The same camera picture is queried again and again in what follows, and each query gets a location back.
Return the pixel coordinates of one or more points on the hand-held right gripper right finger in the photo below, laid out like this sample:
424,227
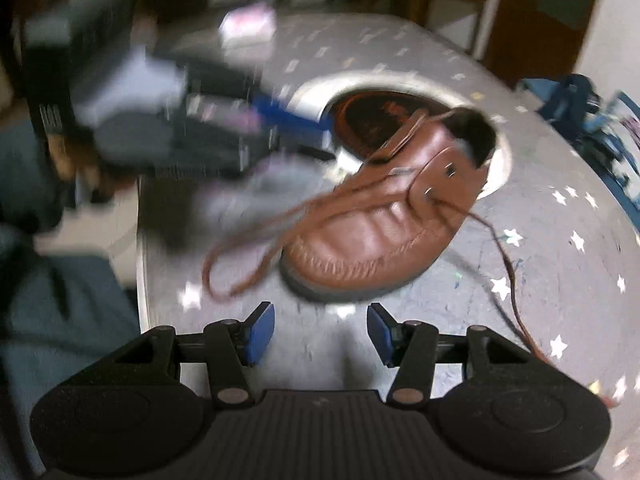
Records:
380,332

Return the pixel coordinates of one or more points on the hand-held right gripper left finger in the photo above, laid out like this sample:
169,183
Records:
260,330

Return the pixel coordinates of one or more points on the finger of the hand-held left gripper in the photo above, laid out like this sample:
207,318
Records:
295,130

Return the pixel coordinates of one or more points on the brown leather shoe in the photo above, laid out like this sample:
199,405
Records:
370,240

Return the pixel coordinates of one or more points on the person's left hand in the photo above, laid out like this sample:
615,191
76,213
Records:
80,170

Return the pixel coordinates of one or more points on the round black induction hob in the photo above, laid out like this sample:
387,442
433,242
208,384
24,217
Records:
365,120

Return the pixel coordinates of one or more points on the pink tissue pack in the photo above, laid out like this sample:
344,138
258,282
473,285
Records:
247,22

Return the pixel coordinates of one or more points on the person's blue trouser leg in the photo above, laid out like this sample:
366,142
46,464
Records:
60,310

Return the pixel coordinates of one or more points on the brown wooden door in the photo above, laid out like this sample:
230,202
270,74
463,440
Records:
540,10

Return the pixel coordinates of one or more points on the book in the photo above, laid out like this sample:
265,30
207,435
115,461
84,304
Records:
620,110

